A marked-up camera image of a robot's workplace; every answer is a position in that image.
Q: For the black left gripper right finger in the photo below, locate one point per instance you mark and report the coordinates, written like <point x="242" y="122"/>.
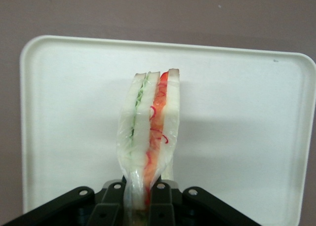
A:
<point x="160" y="206"/>

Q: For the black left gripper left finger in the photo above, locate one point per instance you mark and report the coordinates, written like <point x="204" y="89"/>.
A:
<point x="108" y="206"/>

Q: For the triangle sandwich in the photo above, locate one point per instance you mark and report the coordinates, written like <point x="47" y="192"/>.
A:
<point x="145" y="127"/>

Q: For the white plastic tray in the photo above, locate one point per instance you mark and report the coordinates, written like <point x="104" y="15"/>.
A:
<point x="234" y="124"/>

